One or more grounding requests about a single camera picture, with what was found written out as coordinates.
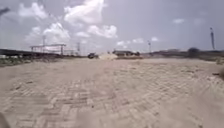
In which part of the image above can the short pole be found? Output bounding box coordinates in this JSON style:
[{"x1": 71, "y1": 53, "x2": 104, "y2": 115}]
[{"x1": 147, "y1": 40, "x2": 152, "y2": 54}]

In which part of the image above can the long low dark building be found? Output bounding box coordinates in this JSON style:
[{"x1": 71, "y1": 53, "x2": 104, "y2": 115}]
[{"x1": 0, "y1": 48, "x2": 63, "y2": 59}]

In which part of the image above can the dry grass strip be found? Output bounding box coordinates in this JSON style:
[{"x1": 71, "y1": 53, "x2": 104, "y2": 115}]
[{"x1": 0, "y1": 55, "x2": 64, "y2": 68}]

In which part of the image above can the tall pole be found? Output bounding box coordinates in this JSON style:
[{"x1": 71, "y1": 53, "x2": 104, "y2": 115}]
[{"x1": 209, "y1": 27, "x2": 216, "y2": 51}]

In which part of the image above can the open metal frame structure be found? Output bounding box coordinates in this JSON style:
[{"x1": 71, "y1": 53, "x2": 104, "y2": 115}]
[{"x1": 29, "y1": 43, "x2": 67, "y2": 56}]

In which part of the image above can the pale sand pile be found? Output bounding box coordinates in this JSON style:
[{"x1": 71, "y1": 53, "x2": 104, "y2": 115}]
[{"x1": 98, "y1": 52, "x2": 119, "y2": 61}]

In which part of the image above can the tan brick paved ground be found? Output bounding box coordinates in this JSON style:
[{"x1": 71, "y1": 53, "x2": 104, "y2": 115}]
[{"x1": 0, "y1": 58, "x2": 224, "y2": 128}]

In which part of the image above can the dark bush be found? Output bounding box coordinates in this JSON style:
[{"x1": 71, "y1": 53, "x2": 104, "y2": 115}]
[{"x1": 187, "y1": 47, "x2": 201, "y2": 58}]

